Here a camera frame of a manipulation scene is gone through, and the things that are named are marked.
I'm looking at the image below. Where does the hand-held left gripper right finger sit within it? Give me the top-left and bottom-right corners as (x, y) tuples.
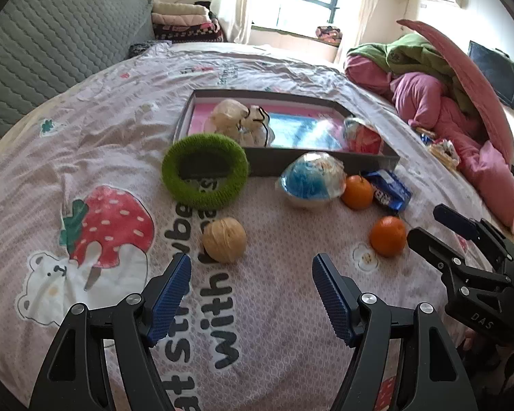
(312, 252), (480, 411)

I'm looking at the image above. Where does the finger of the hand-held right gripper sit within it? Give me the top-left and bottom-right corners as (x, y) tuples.
(407, 227), (514, 297)
(433, 204), (514, 250)

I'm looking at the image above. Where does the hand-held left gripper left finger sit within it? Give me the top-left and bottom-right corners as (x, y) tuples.
(29, 252), (193, 411)

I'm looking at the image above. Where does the blue cookie packet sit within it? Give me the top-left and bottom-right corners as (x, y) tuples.
(362, 169), (413, 212)

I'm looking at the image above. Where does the walnut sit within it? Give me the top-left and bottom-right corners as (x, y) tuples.
(202, 217), (247, 263)

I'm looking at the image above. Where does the orange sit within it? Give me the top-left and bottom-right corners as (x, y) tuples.
(370, 216), (407, 258)
(341, 174), (375, 211)

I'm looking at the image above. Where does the blue bowl pack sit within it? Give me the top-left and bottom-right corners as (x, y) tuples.
(275, 152), (347, 210)

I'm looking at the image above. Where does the grey shallow box tray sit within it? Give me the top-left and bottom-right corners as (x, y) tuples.
(172, 89), (401, 177)

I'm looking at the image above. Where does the clear snack bag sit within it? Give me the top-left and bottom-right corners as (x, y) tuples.
(428, 139), (461, 169)

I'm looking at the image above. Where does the red wrapped bowl pack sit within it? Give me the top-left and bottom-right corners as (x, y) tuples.
(343, 116), (384, 155)

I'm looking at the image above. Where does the pink quilt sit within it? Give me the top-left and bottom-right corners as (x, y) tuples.
(344, 53), (514, 234)

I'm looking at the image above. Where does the pink quilted mat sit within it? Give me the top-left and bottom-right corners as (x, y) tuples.
(396, 19), (514, 167)

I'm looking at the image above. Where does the green blanket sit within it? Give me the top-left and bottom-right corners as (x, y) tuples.
(347, 33), (476, 112)

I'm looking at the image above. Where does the patterned bag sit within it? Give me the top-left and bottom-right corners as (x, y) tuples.
(316, 26), (343, 44)

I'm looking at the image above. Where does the cream curtain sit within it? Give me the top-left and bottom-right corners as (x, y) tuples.
(212, 0), (258, 46)
(335, 0), (384, 65)

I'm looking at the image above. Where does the dark patterned folded blanket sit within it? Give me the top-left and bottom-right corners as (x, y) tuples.
(154, 21), (226, 43)

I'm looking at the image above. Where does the window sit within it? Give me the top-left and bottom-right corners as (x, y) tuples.
(252, 0), (345, 35)

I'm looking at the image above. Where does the pink folded blanket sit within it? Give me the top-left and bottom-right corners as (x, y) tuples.
(152, 13), (214, 27)

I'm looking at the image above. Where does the grey quilted headboard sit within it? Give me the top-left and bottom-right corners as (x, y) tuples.
(0, 0), (155, 159)

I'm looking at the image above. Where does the cream folded blanket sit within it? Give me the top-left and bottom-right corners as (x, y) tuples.
(152, 1), (210, 16)

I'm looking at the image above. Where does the black wall television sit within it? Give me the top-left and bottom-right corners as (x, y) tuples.
(468, 40), (514, 110)

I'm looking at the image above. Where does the green fuzzy ring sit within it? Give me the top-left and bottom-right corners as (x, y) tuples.
(161, 134), (250, 210)

